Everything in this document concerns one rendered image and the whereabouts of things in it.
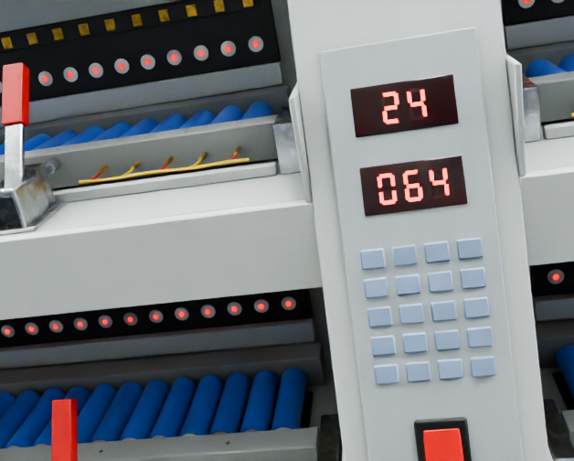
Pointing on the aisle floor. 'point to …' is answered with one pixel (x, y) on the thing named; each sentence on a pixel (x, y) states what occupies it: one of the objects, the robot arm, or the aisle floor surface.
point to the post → (357, 10)
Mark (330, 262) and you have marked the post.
